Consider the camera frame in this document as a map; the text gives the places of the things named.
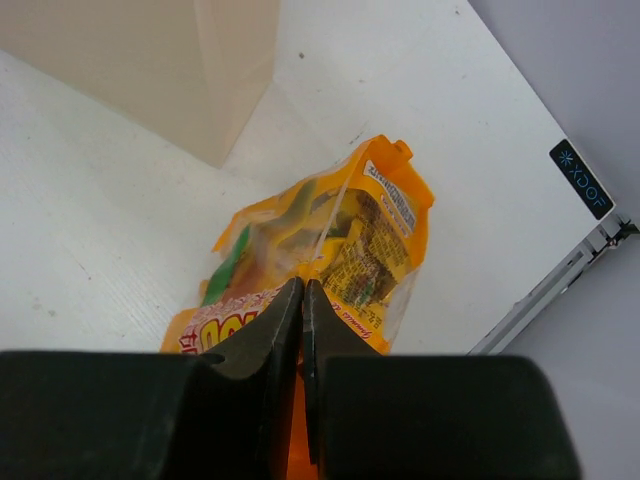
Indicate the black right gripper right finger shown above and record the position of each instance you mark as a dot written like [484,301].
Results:
[440,415]

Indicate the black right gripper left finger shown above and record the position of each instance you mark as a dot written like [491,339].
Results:
[150,415]

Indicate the orange gummy snack bag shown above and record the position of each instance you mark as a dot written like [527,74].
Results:
[360,229]

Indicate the beige paper bag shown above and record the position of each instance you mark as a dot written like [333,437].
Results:
[190,71]

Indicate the right XDOF label sticker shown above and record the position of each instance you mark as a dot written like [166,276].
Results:
[582,179]

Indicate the aluminium right frame rail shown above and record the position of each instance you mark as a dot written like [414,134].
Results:
[609,234]

